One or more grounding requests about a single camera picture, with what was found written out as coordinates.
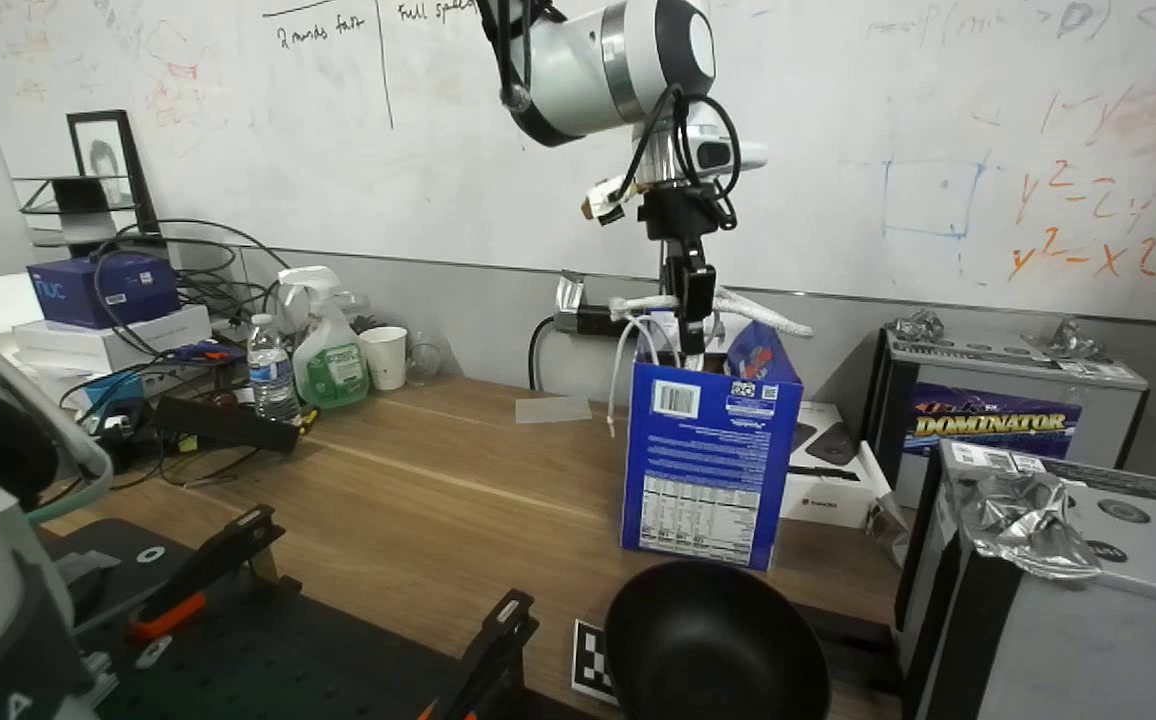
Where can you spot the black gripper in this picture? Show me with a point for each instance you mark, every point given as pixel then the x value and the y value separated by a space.
pixel 685 222

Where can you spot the blue cardboard box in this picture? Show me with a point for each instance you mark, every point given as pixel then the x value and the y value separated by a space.
pixel 710 465

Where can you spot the flat white cardboard box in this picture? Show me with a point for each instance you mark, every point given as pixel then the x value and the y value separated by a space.
pixel 840 501

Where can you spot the dark blue box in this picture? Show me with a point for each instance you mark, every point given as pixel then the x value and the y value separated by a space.
pixel 81 293

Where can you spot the white box stack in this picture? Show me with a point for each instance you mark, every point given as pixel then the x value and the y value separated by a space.
pixel 81 351

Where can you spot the black power strip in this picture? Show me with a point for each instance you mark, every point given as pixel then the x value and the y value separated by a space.
pixel 598 322

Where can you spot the small crumpled foil piece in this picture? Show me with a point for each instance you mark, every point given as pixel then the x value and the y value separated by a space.
pixel 922 331
pixel 1065 345

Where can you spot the white paper cup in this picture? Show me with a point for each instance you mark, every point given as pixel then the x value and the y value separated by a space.
pixel 386 362

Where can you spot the grey battery with Dominator label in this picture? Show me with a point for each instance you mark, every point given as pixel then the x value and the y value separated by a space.
pixel 1001 424

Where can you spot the black round bowl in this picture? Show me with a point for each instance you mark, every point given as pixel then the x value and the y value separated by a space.
pixel 717 647

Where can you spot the black white fiducial tag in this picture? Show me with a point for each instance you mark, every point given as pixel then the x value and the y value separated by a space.
pixel 593 663

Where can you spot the green spray bottle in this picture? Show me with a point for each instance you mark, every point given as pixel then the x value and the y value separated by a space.
pixel 331 375

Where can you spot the large crumpled foil sheet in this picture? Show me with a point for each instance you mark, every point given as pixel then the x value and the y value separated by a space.
pixel 1023 527

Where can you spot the plain black clamp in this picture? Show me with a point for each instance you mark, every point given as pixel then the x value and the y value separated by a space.
pixel 499 647

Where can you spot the clear plastic water bottle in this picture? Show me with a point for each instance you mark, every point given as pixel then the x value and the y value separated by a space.
pixel 271 380

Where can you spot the long black bar tool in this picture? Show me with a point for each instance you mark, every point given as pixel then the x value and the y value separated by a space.
pixel 222 424

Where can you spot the large plain grey battery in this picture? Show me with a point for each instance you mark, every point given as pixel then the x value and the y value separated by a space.
pixel 1108 626

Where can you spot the black metal stand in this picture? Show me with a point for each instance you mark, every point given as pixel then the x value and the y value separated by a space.
pixel 81 201

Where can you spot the white wall whiteboard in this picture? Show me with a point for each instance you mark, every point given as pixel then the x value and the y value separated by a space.
pixel 870 104

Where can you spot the black picture frame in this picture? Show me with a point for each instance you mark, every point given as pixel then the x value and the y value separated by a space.
pixel 101 152

